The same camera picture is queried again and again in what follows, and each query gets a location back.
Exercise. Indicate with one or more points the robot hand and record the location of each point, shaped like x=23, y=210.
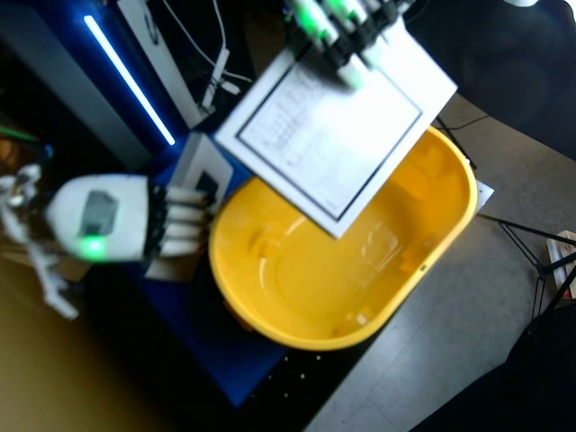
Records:
x=103, y=216
x=346, y=27

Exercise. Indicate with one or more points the blue and white box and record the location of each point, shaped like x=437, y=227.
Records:
x=333, y=148

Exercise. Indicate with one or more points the blue LED light strip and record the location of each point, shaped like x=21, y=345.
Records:
x=130, y=83

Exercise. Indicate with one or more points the blue mat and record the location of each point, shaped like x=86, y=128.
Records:
x=211, y=333

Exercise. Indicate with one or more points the white panel with logo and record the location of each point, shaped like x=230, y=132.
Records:
x=166, y=67

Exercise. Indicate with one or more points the white round object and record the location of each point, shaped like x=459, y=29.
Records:
x=524, y=2

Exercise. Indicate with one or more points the yellow plastic tub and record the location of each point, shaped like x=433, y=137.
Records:
x=342, y=288

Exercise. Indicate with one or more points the white wooden item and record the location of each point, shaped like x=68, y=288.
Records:
x=560, y=252

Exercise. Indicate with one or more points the large black tripod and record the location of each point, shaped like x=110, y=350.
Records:
x=540, y=271

